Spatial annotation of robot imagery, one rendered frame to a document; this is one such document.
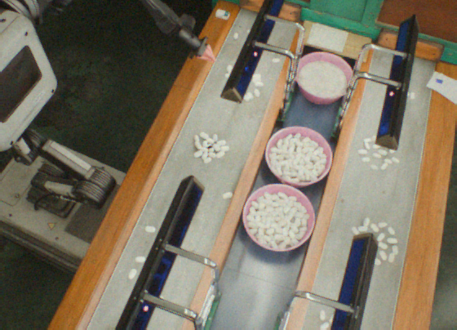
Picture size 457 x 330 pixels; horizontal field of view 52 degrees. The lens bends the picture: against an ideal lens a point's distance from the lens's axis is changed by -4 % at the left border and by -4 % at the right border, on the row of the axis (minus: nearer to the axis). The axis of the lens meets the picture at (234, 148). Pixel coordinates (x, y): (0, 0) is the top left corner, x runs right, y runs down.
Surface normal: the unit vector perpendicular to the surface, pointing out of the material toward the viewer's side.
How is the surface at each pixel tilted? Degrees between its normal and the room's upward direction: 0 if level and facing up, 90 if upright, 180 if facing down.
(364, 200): 0
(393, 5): 90
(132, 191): 0
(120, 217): 0
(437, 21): 90
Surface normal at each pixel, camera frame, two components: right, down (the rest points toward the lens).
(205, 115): 0.03, -0.51
